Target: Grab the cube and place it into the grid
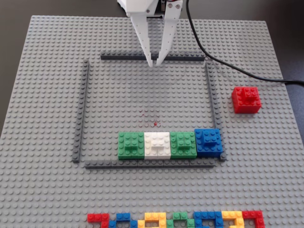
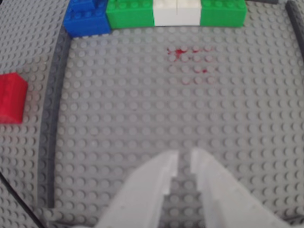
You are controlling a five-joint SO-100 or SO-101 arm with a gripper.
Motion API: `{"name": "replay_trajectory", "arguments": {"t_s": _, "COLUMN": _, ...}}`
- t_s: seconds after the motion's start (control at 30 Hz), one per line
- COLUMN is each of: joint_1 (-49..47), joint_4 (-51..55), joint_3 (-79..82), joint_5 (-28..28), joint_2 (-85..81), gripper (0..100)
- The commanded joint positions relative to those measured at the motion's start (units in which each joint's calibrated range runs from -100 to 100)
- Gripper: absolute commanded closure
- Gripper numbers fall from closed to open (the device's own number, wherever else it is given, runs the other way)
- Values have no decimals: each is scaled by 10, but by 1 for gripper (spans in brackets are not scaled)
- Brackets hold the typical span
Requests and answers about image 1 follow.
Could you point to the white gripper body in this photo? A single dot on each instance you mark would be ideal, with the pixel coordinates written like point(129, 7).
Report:
point(140, 9)

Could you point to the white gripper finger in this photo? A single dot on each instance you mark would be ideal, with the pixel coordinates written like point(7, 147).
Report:
point(169, 28)
point(142, 31)

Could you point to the red Lego cube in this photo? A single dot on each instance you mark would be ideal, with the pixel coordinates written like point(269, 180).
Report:
point(245, 101)

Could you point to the green Lego cube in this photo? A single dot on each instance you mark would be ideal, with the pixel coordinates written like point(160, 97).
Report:
point(183, 146)
point(130, 146)

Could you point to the white Lego cube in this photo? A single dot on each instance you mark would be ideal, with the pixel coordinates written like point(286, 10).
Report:
point(156, 146)

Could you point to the blue Lego cube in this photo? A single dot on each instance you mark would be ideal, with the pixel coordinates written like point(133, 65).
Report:
point(209, 142)

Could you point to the grey Lego baseplate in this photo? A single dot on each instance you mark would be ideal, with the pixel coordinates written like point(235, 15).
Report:
point(47, 95)

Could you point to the yellow Lego brick letter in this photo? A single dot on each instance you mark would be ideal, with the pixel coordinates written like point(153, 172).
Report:
point(154, 216)
point(232, 215)

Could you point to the blue Lego brick letter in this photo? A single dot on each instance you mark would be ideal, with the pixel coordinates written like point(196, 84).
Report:
point(206, 215)
point(122, 217)

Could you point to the green Lego brick letter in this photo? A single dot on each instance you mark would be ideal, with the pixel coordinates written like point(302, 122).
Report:
point(180, 216)

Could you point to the red Lego brick letter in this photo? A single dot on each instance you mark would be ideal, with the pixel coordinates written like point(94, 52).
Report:
point(254, 214)
point(97, 218)

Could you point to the dark grey Lego wall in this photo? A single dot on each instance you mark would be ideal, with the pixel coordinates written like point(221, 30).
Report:
point(213, 102)
point(123, 164)
point(80, 114)
point(118, 56)

